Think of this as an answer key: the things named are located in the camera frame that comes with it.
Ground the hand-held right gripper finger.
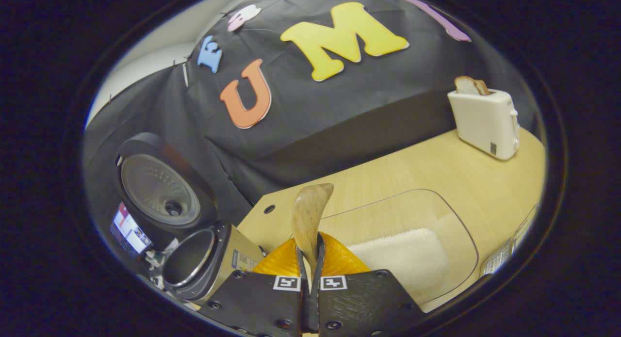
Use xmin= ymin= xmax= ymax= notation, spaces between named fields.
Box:
xmin=199 ymin=232 xmax=311 ymax=337
xmin=310 ymin=232 xmax=425 ymax=337

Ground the wooden spoon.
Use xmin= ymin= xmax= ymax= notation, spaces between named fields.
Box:
xmin=292 ymin=183 xmax=335 ymax=279

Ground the grey rice cooker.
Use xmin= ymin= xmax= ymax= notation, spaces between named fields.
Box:
xmin=115 ymin=132 xmax=265 ymax=303

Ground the clear chopstick holder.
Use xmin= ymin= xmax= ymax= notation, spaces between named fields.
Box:
xmin=479 ymin=204 xmax=540 ymax=278

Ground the clear plastic rice container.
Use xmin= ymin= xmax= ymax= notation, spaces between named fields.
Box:
xmin=291 ymin=189 xmax=479 ymax=312

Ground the black backdrop cloth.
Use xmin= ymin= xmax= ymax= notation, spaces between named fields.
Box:
xmin=82 ymin=0 xmax=539 ymax=231

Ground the computer monitor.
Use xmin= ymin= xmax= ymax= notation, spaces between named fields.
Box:
xmin=110 ymin=203 xmax=152 ymax=255

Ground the white toaster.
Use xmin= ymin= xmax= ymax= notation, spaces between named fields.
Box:
xmin=447 ymin=88 xmax=520 ymax=161

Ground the toast bread slice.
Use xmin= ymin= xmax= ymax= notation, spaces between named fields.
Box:
xmin=455 ymin=76 xmax=491 ymax=96

